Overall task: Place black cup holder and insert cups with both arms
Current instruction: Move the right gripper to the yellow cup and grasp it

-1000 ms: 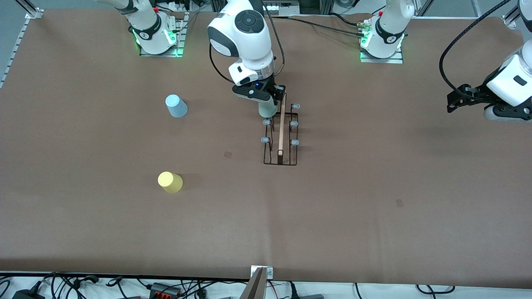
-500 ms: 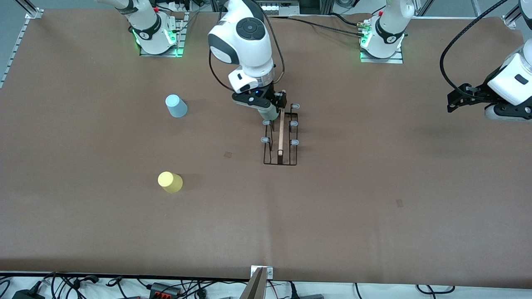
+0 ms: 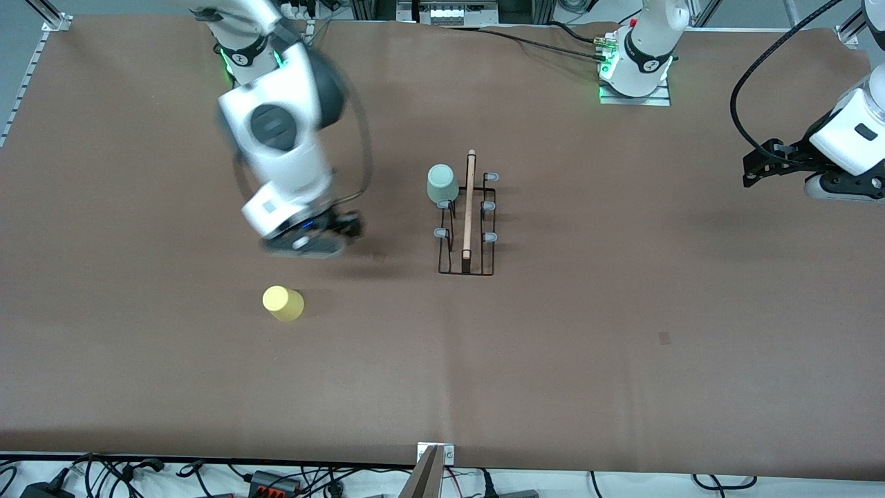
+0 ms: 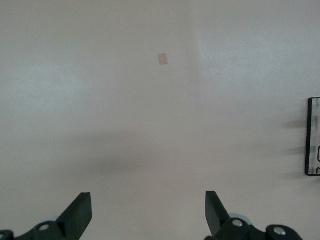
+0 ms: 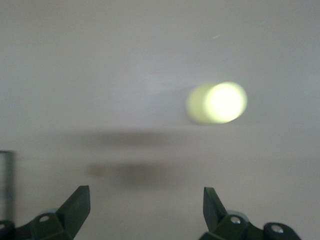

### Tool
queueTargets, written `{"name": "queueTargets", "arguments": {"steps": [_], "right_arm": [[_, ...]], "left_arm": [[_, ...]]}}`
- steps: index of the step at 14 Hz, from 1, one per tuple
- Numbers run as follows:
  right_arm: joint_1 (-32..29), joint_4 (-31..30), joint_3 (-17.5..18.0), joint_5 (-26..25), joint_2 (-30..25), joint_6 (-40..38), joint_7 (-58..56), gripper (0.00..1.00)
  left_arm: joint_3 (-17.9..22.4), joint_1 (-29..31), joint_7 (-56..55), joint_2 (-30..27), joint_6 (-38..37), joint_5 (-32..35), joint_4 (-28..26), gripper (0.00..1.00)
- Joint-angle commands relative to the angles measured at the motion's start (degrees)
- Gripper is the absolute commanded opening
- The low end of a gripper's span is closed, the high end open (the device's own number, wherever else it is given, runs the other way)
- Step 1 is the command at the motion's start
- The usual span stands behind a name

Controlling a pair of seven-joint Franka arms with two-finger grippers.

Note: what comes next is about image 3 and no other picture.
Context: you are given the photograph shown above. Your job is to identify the yellow plastic cup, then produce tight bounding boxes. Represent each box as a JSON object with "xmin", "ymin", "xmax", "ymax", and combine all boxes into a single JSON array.
[{"xmin": 262, "ymin": 286, "xmax": 305, "ymax": 323}]

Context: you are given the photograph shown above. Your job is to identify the mint green plastic cup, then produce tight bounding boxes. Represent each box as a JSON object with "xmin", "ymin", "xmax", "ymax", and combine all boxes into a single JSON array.
[{"xmin": 427, "ymin": 163, "xmax": 460, "ymax": 205}]

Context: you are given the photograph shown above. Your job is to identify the black wire cup holder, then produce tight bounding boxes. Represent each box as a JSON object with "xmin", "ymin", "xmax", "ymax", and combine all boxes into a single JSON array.
[{"xmin": 434, "ymin": 149, "xmax": 500, "ymax": 277}]

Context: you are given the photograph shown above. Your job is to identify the brown paper table cover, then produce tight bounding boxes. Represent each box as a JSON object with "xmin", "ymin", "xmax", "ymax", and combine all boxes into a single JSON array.
[{"xmin": 0, "ymin": 15, "xmax": 885, "ymax": 470}]

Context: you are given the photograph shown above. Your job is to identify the white power strip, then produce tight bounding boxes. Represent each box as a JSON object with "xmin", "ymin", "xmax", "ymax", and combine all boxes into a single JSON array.
[{"xmin": 277, "ymin": 0, "xmax": 329, "ymax": 20}]

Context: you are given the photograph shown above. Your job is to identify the grey control unit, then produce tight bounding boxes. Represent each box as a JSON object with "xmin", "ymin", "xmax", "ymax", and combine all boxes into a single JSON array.
[{"xmin": 398, "ymin": 0, "xmax": 499, "ymax": 27}]

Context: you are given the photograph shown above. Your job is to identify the black box orange connectors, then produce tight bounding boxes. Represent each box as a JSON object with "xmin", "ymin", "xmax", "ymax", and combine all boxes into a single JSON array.
[{"xmin": 248, "ymin": 470, "xmax": 303, "ymax": 496}]

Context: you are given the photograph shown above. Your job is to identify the grey brown upright beam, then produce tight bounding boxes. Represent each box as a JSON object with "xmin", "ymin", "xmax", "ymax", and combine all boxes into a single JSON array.
[{"xmin": 400, "ymin": 444, "xmax": 447, "ymax": 498}]

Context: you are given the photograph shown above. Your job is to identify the black power adapter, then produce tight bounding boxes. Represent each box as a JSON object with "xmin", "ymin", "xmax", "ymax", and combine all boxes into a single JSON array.
[{"xmin": 19, "ymin": 479, "xmax": 75, "ymax": 498}]

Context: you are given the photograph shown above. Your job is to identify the braided black left arm cable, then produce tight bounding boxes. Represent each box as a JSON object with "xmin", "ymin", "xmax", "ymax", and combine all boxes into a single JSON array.
[{"xmin": 730, "ymin": 0, "xmax": 846, "ymax": 165}]

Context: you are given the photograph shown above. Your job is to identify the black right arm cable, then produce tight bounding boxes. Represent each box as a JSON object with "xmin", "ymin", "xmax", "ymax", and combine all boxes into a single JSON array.
[{"xmin": 325, "ymin": 69, "xmax": 375, "ymax": 208}]

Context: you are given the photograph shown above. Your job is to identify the aluminium frame profile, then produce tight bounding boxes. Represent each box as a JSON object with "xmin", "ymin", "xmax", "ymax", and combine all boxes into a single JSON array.
[
  {"xmin": 24, "ymin": 0, "xmax": 70, "ymax": 32},
  {"xmin": 835, "ymin": 0, "xmax": 885, "ymax": 46}
]

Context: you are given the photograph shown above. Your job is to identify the black cable to arm base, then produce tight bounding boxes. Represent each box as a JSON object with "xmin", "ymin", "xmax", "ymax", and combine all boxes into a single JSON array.
[{"xmin": 477, "ymin": 24, "xmax": 613, "ymax": 64}]

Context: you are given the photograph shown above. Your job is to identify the aluminium table edge rail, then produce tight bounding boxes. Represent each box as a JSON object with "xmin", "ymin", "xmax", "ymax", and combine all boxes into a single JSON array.
[{"xmin": 0, "ymin": 28, "xmax": 55, "ymax": 147}]

